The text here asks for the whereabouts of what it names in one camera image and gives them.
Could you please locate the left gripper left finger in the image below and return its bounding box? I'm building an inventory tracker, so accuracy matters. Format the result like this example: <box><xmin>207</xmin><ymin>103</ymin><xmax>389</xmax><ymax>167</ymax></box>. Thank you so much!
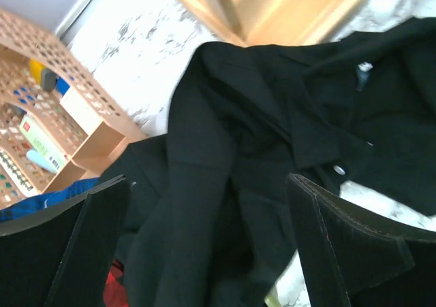
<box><xmin>1</xmin><ymin>176</ymin><xmax>130</xmax><ymax>306</ymax></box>

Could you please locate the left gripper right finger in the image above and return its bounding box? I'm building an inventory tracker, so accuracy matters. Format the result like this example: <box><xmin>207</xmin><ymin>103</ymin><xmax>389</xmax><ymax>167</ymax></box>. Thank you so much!
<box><xmin>286</xmin><ymin>174</ymin><xmax>435</xmax><ymax>306</ymax></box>

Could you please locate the blue plaid shirt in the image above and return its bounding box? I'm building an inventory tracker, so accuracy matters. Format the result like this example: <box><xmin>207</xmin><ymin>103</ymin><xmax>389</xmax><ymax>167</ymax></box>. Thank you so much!
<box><xmin>0</xmin><ymin>178</ymin><xmax>98</xmax><ymax>223</ymax></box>

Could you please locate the red black plaid shirt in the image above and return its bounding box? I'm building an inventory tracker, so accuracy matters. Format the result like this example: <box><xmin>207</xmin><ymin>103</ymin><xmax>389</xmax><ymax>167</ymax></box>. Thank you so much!
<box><xmin>102</xmin><ymin>259</ymin><xmax>129</xmax><ymax>307</ymax></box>

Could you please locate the olive green laundry basket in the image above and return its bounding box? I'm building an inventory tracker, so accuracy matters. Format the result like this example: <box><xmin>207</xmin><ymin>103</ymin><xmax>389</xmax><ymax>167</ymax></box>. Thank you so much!
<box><xmin>264</xmin><ymin>286</ymin><xmax>281</xmax><ymax>307</ymax></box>

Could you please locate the white green box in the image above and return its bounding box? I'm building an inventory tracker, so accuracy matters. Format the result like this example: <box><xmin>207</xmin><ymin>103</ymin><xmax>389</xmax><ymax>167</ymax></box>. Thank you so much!
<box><xmin>19</xmin><ymin>114</ymin><xmax>67</xmax><ymax>174</ymax></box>

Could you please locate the pink plastic file organizer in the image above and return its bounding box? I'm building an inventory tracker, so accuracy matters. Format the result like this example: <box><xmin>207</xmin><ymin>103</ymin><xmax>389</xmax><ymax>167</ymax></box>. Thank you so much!
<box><xmin>1</xmin><ymin>11</ymin><xmax>146</xmax><ymax>208</ymax></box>

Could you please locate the yellow grey blue item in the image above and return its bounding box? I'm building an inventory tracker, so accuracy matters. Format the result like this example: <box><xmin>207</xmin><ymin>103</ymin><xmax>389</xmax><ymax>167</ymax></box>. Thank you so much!
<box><xmin>29</xmin><ymin>59</ymin><xmax>70</xmax><ymax>95</ymax></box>

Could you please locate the wooden clothes rack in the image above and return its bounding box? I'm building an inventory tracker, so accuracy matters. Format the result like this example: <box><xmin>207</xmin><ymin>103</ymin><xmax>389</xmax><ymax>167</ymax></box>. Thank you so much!
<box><xmin>179</xmin><ymin>0</ymin><xmax>366</xmax><ymax>46</ymax></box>

